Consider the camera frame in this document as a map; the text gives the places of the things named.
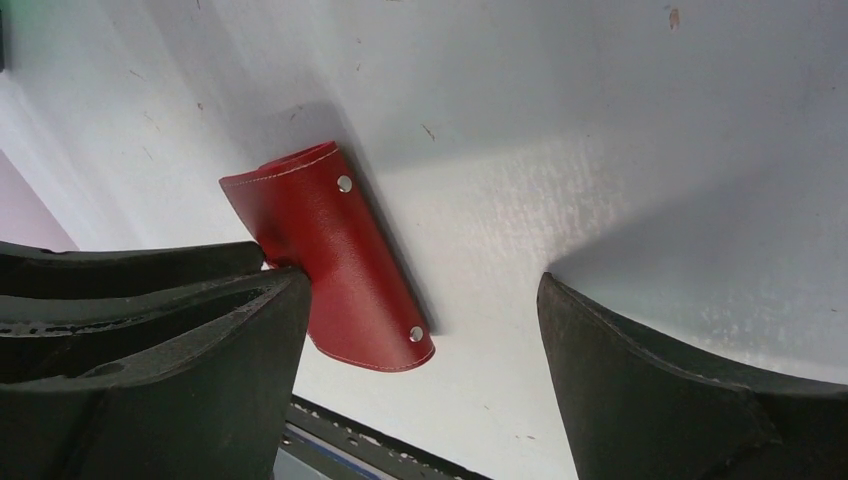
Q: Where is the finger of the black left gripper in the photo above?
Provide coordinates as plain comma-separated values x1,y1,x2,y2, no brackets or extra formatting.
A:
1,241,265,299

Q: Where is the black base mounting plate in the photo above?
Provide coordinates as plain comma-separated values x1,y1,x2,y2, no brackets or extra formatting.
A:
271,396,484,480

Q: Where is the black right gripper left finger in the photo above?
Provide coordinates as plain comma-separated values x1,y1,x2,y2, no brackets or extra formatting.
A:
1,269,311,479

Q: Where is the red leather card holder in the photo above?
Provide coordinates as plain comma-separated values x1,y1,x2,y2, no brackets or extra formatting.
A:
219,141,436,373

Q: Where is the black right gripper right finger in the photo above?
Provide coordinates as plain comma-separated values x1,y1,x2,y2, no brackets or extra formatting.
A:
536,273,847,479

